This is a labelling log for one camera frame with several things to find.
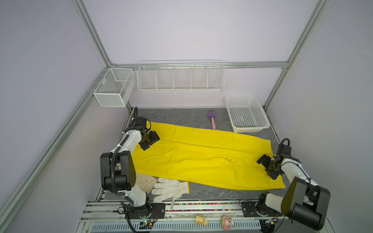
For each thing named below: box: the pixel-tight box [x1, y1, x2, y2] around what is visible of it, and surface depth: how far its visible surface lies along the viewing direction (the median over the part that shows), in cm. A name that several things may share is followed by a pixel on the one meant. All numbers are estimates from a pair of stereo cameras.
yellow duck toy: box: [195, 214, 209, 226], surface depth 70 cm
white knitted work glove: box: [151, 177, 191, 211], surface depth 82 cm
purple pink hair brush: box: [206, 109, 217, 130], surface depth 114 cm
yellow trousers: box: [132, 121, 287, 190], surface depth 93 cm
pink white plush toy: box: [221, 215, 235, 232], surface depth 69 cm
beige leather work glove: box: [135, 172, 158, 194], surface depth 86 cm
